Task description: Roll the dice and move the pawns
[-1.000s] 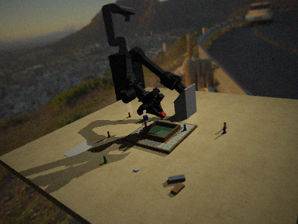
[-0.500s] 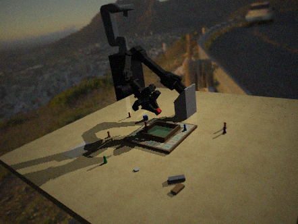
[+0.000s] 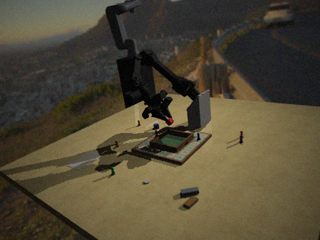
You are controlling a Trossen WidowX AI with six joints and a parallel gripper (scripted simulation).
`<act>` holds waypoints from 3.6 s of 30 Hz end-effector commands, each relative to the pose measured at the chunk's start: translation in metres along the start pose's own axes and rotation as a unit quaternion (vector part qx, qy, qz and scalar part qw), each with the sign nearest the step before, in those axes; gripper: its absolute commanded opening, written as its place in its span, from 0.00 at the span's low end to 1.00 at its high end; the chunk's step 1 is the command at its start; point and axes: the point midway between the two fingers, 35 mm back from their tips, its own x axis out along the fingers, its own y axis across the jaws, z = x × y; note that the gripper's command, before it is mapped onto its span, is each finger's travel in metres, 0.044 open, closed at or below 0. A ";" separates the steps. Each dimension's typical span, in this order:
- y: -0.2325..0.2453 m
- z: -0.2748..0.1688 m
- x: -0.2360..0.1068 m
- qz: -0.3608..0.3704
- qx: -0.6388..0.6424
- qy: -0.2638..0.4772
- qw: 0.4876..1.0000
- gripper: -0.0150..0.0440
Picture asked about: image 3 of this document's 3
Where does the red die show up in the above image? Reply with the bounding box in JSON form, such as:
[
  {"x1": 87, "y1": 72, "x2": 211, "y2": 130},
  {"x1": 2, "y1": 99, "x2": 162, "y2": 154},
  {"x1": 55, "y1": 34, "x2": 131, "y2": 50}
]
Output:
[{"x1": 166, "y1": 117, "x2": 174, "y2": 126}]

